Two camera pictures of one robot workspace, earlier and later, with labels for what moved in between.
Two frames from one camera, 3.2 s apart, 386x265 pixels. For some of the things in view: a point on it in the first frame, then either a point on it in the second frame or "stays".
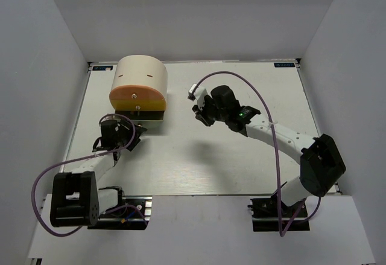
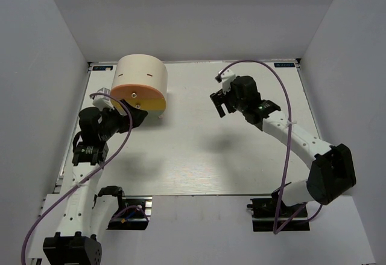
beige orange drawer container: (139, 88) stays
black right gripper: (201, 112) -> (219, 98)
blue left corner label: (101, 67) stays
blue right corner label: (284, 64) stays
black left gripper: (139, 130) -> (138, 115)
